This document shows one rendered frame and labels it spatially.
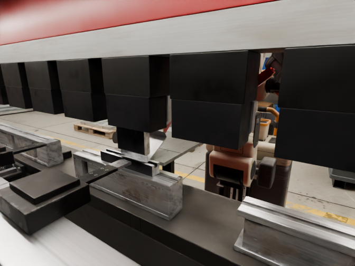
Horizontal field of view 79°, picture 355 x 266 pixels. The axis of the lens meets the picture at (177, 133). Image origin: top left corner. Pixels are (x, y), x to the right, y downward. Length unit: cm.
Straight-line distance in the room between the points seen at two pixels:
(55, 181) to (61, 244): 12
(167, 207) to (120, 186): 16
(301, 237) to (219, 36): 36
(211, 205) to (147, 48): 43
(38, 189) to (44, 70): 45
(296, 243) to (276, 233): 3
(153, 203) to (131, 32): 40
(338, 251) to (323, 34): 32
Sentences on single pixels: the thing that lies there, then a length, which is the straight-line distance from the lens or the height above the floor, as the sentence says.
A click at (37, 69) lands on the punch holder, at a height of 123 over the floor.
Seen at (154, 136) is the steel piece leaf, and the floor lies 104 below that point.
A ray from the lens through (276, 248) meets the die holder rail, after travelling 48.
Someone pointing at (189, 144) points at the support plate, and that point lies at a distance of 70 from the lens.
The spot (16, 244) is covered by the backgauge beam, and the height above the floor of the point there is 98.
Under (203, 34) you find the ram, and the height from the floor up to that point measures 129.
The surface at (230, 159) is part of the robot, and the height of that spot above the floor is 79.
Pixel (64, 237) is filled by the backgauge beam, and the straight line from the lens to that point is 40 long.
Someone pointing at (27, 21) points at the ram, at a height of 137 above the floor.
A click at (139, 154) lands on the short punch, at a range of 59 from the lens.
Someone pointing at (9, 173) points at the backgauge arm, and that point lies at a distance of 109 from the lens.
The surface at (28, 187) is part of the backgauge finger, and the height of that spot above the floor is 103.
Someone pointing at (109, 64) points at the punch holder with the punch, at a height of 124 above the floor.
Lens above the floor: 123
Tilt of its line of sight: 16 degrees down
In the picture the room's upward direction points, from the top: straight up
